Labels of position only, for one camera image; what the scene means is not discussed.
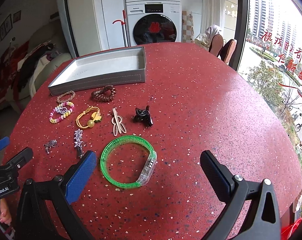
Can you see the grey jewelry tray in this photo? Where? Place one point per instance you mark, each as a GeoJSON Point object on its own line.
{"type": "Point", "coordinates": [113, 67]}

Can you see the silver star hair clip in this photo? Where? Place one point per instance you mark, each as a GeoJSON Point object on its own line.
{"type": "Point", "coordinates": [78, 134]}

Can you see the green translucent bangle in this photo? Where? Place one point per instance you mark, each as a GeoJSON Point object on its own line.
{"type": "Point", "coordinates": [147, 170]}

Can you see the wall picture frames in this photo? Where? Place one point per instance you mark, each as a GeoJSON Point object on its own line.
{"type": "Point", "coordinates": [7, 24]}

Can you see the black claw hair clip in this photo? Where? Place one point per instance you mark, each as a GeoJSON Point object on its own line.
{"type": "Point", "coordinates": [143, 116]}

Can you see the red-handled mop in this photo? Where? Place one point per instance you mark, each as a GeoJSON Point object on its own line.
{"type": "Point", "coordinates": [124, 28]}

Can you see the cream sofa with clothes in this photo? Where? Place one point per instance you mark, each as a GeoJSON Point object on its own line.
{"type": "Point", "coordinates": [46, 50]}

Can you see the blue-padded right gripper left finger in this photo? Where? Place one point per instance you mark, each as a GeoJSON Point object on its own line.
{"type": "Point", "coordinates": [33, 217]}

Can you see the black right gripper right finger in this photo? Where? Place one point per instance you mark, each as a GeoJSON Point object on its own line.
{"type": "Point", "coordinates": [262, 220]}

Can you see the white bag on chair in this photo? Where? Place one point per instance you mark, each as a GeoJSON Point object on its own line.
{"type": "Point", "coordinates": [204, 40]}

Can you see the white cabinet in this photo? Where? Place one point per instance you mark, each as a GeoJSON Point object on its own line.
{"type": "Point", "coordinates": [87, 25]}

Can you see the person's left hand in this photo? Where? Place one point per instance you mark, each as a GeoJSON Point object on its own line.
{"type": "Point", "coordinates": [5, 215]}

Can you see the small silver brooch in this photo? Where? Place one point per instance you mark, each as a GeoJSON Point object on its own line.
{"type": "Point", "coordinates": [49, 145]}

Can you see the brown chair left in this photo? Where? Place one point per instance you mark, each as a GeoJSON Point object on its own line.
{"type": "Point", "coordinates": [216, 44]}

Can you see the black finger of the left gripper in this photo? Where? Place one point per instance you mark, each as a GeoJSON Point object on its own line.
{"type": "Point", "coordinates": [21, 159]}

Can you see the checkered cloth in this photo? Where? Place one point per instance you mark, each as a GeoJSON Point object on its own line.
{"type": "Point", "coordinates": [187, 27]}

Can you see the brown chair right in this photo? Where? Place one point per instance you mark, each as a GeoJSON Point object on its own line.
{"type": "Point", "coordinates": [227, 51]}

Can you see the white washing machine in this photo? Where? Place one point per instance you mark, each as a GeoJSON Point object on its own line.
{"type": "Point", "coordinates": [154, 22]}

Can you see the brown chair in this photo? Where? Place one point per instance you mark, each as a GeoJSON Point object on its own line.
{"type": "Point", "coordinates": [227, 51]}
{"type": "Point", "coordinates": [216, 44]}

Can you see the beige hair clip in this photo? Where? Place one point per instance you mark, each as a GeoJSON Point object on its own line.
{"type": "Point", "coordinates": [118, 125]}

